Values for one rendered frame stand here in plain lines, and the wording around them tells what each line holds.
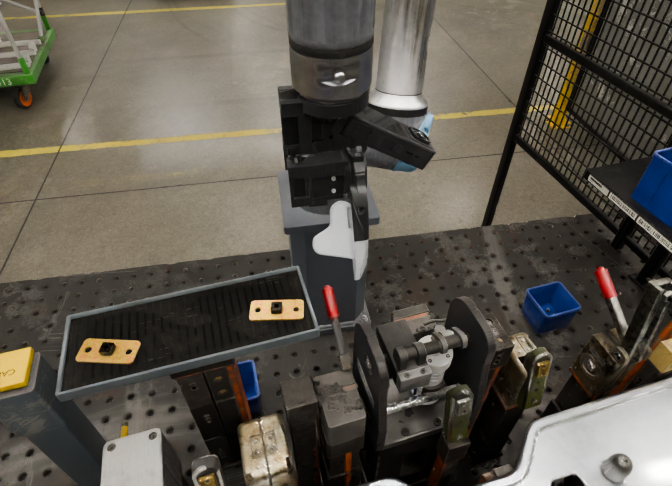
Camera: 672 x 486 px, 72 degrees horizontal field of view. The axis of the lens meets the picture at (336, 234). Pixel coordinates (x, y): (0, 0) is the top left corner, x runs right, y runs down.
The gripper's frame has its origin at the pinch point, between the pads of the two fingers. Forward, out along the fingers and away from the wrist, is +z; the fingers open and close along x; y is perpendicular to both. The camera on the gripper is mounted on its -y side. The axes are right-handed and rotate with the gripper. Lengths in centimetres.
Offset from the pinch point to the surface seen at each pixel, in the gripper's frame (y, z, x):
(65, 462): 51, 44, 3
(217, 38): 44, 141, -438
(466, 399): -15.8, 25.8, 12.2
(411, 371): -7.2, 19.1, 9.7
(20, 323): 82, 65, -47
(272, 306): 11.3, 17.6, -4.1
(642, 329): -46, 22, 8
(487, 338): -18.7, 16.6, 7.9
